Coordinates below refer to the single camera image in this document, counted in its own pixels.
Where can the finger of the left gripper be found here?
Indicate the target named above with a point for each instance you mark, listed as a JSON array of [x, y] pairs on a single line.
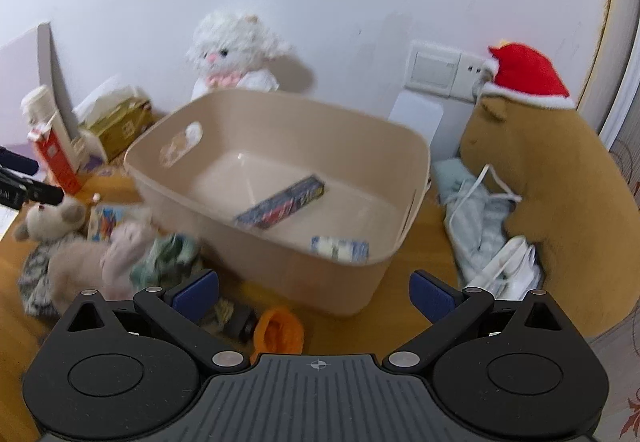
[[43, 193], [18, 162]]

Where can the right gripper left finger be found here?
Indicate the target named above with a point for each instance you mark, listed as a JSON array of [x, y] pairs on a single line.
[[176, 313]]

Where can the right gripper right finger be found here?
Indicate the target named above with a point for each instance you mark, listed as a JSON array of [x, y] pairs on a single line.
[[452, 313]]

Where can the small bear plush toy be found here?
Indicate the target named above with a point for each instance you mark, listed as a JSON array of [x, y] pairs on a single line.
[[49, 227]]

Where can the olive patterned fabric item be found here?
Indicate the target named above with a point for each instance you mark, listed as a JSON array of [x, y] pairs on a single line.
[[231, 319]]

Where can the green cloth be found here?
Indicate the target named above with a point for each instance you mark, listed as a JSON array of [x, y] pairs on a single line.
[[170, 260]]

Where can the cartoon picture packet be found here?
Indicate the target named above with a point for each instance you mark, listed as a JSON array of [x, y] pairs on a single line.
[[105, 217]]

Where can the beige plush bunny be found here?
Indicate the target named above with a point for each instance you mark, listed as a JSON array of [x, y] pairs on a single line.
[[104, 266]]

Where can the orange knit pouch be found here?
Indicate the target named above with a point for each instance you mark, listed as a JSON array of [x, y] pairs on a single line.
[[278, 331]]

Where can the small blue white packet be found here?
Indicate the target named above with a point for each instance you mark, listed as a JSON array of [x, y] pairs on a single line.
[[341, 250]]

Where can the red milk carton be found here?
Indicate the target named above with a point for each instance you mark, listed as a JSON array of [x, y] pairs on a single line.
[[49, 149]]

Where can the white plastic bottle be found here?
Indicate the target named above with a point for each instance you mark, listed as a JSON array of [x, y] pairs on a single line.
[[39, 105]]

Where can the patterned paper mat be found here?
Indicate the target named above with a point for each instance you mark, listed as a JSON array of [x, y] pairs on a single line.
[[95, 165]]

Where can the light blue folded clothes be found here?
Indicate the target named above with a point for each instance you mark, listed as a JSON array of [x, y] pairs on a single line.
[[475, 209]]

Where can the grey standing board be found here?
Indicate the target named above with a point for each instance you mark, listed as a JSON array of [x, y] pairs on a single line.
[[50, 74]]

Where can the gold tissue box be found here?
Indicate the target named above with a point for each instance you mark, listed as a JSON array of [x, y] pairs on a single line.
[[111, 117]]

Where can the brown capybara plush toy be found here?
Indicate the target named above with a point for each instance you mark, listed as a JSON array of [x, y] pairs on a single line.
[[576, 208]]

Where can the beige plastic storage bin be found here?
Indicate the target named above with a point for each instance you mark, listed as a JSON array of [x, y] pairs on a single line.
[[221, 154]]

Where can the white plastic card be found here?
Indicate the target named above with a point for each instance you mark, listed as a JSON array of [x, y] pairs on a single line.
[[416, 112]]

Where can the white lamb plush toy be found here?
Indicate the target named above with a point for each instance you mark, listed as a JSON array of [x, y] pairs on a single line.
[[233, 50]]

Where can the red santa hat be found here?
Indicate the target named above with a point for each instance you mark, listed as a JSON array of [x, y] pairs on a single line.
[[522, 74]]

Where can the white wall switch socket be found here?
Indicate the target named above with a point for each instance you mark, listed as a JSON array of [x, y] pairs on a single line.
[[445, 72]]

